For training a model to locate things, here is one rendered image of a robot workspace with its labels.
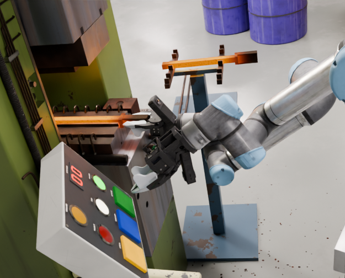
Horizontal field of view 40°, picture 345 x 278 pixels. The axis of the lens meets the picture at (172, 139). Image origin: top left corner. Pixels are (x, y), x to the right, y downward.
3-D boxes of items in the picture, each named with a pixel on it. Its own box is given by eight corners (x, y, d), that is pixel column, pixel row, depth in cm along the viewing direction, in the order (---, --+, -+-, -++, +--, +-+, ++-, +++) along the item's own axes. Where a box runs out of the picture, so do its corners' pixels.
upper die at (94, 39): (110, 40, 160) (103, 12, 155) (88, 66, 145) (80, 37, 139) (3, 47, 172) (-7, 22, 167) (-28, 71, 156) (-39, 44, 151)
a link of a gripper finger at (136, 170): (118, 175, 128) (144, 154, 127) (133, 187, 131) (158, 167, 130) (120, 182, 126) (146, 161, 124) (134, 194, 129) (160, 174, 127)
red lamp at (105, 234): (117, 234, 110) (112, 220, 108) (110, 249, 107) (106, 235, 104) (104, 233, 111) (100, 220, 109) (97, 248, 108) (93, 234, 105)
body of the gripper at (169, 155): (139, 149, 126) (174, 121, 124) (159, 167, 131) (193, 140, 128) (143, 165, 120) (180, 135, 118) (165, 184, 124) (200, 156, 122)
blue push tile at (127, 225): (137, 222, 126) (118, 207, 122) (141, 242, 120) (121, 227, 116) (132, 226, 126) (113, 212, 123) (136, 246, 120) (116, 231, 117)
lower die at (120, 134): (131, 128, 180) (127, 108, 175) (114, 159, 164) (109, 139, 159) (33, 128, 191) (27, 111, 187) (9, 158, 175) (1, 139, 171)
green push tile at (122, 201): (132, 199, 134) (114, 185, 130) (135, 216, 128) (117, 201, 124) (127, 203, 135) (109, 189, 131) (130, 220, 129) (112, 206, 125)
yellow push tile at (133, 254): (143, 249, 117) (122, 234, 113) (147, 271, 111) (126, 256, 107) (137, 253, 118) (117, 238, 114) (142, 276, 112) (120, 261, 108)
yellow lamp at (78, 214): (91, 215, 106) (86, 201, 104) (83, 230, 102) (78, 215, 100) (78, 215, 107) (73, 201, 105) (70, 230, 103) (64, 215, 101)
